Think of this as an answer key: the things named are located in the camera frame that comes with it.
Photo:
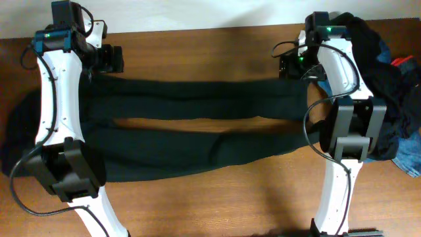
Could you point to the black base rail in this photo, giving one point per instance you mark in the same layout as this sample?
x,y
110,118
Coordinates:
x,y
364,233

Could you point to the blue denim jeans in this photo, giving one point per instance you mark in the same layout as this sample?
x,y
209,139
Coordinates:
x,y
408,153

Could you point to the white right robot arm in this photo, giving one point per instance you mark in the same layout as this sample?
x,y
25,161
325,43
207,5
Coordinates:
x,y
350,131

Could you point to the red cloth piece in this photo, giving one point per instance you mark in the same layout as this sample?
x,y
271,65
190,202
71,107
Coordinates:
x,y
401,60

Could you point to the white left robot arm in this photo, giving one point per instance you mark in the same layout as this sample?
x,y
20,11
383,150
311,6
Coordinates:
x,y
61,161

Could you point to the dark green trousers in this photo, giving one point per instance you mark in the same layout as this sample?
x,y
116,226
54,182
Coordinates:
x,y
134,154

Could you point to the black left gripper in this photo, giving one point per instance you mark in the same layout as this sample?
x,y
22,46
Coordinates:
x,y
116,58

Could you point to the dark navy garment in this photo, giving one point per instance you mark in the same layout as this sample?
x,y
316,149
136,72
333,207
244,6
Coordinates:
x,y
401,92

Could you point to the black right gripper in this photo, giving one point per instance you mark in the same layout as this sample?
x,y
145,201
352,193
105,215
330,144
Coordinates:
x,y
286,66

